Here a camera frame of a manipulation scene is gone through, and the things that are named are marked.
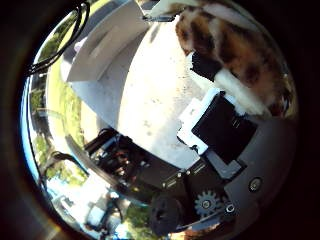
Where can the brown spotted plush toy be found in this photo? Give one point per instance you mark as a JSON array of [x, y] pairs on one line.
[[233, 43]]

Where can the black electronics control box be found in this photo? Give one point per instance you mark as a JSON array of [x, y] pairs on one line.
[[133, 163]]

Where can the white plastic container bin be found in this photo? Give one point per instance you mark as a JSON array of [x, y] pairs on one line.
[[106, 43]]

